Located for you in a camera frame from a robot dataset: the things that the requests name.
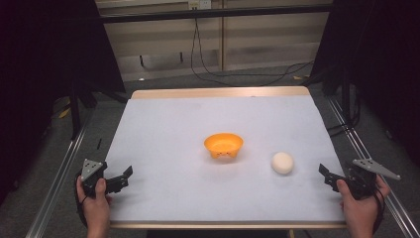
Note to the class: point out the person's left hand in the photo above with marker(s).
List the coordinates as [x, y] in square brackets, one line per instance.
[95, 208]

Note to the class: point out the white table mat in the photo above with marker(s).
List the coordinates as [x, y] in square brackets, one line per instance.
[211, 191]

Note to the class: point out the black horizontal bar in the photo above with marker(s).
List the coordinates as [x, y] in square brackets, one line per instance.
[214, 14]

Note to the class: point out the black metal stand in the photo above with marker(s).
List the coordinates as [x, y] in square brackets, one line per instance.
[346, 99]
[75, 112]

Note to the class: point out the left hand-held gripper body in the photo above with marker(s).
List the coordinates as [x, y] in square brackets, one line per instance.
[91, 172]

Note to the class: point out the aluminium floor rail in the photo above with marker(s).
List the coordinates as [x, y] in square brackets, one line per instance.
[369, 158]
[54, 188]

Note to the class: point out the person's right hand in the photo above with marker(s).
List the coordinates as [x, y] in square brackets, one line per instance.
[361, 211]

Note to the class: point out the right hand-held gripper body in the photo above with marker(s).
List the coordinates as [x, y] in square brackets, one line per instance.
[363, 178]

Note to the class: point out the white round bun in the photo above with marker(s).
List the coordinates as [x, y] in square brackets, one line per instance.
[282, 162]

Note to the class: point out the black curtain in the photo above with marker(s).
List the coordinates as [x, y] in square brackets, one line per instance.
[39, 82]
[379, 66]

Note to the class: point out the white wall socket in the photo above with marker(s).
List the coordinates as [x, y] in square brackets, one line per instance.
[199, 4]

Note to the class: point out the orange plastic bowl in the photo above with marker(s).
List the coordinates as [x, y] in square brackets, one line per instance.
[223, 144]

